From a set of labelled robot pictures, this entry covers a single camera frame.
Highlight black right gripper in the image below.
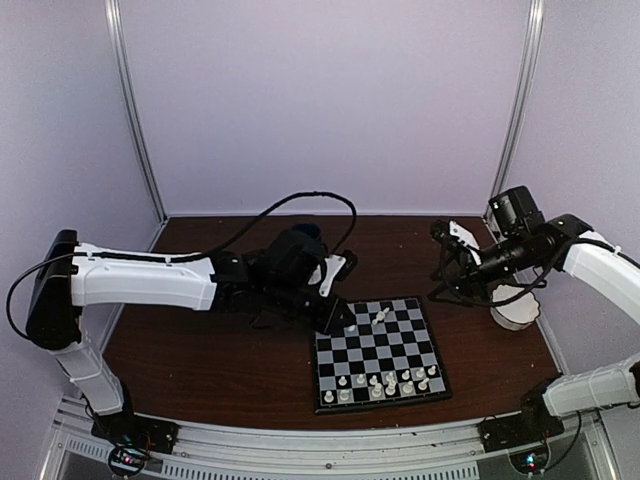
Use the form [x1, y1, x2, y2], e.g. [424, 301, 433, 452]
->
[428, 232, 538, 307]

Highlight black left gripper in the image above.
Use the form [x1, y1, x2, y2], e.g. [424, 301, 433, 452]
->
[264, 280, 357, 337]

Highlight white chess king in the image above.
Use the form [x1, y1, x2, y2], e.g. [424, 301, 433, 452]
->
[385, 372, 397, 397]

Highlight white chess bishop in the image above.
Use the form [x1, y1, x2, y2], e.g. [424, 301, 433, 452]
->
[418, 378, 430, 391]

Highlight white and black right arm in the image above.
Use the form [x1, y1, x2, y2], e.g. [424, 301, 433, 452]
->
[427, 177, 639, 378]

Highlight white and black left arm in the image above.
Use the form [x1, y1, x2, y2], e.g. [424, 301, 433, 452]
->
[25, 228, 357, 444]

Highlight black and white chessboard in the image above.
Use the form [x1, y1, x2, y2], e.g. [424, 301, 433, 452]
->
[311, 297, 453, 415]

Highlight white scalloped bowl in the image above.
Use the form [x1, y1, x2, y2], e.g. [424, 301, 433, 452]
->
[490, 284, 540, 331]

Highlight dark blue mug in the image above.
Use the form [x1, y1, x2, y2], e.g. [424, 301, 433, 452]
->
[292, 223, 322, 241]

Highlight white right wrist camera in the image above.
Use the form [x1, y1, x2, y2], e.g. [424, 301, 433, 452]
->
[431, 220, 482, 265]

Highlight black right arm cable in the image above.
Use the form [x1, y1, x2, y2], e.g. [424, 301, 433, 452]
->
[434, 234, 576, 307]

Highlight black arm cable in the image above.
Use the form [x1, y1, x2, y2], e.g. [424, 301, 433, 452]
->
[434, 234, 576, 307]
[5, 189, 359, 341]

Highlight right aluminium frame post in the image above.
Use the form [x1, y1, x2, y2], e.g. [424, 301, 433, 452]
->
[490, 0, 545, 198]

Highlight aluminium frame post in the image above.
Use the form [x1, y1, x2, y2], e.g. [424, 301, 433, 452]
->
[104, 0, 168, 223]
[490, 0, 545, 198]

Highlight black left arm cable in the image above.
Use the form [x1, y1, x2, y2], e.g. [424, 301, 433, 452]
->
[5, 189, 359, 341]

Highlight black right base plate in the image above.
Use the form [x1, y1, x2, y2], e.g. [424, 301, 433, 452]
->
[477, 414, 565, 453]

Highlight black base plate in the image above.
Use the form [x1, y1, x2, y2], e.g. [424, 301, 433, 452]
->
[91, 412, 179, 454]
[477, 414, 565, 453]

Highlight aluminium front rail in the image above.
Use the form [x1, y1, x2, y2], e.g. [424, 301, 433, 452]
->
[34, 396, 621, 479]

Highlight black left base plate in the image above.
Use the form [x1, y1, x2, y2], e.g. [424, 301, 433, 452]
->
[91, 412, 179, 454]

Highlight left aluminium frame post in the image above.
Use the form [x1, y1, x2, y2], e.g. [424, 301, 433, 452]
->
[104, 0, 168, 223]

